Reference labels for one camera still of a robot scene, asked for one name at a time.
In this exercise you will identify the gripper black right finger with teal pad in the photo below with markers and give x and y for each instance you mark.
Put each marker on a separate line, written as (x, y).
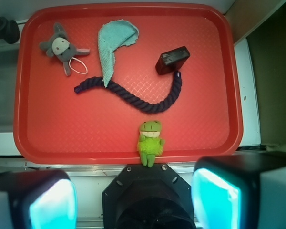
(242, 191)

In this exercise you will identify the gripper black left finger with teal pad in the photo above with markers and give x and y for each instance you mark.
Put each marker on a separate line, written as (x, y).
(40, 199)

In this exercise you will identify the gray plush animal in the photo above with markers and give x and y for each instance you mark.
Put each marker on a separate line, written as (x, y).
(59, 45)

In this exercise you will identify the green plush frog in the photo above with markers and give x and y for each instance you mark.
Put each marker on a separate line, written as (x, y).
(150, 145)

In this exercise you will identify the red plastic tray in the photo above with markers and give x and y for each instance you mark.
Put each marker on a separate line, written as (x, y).
(55, 125)

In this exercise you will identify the black rectangular box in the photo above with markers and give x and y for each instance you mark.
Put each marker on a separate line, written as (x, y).
(172, 60)

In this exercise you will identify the teal microfiber cloth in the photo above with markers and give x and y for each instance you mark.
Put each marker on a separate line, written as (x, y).
(112, 36)

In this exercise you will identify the black faucet fixture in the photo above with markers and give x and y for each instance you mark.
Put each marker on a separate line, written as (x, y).
(9, 30)

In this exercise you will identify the black octagonal mount plate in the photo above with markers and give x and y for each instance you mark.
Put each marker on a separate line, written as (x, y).
(148, 198)

